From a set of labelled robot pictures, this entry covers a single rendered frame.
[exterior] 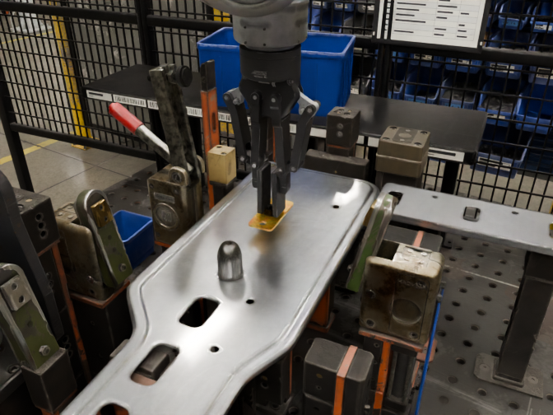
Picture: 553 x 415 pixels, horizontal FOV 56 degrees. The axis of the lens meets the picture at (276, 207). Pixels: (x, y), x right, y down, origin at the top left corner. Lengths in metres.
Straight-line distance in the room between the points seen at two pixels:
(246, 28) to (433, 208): 0.41
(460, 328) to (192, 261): 0.59
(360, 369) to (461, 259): 0.73
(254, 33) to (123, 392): 0.41
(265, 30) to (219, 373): 0.37
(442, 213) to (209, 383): 0.45
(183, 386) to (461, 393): 0.56
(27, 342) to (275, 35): 0.42
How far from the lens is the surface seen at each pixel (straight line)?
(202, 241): 0.74
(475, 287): 1.20
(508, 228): 0.83
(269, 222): 0.74
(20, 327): 0.60
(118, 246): 0.70
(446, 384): 0.98
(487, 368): 1.03
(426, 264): 0.64
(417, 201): 0.86
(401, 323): 0.68
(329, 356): 0.59
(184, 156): 0.78
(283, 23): 0.62
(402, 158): 0.92
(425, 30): 1.17
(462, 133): 1.06
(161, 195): 0.81
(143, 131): 0.81
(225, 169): 0.84
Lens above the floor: 1.41
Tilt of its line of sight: 31 degrees down
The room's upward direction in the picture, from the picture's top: straight up
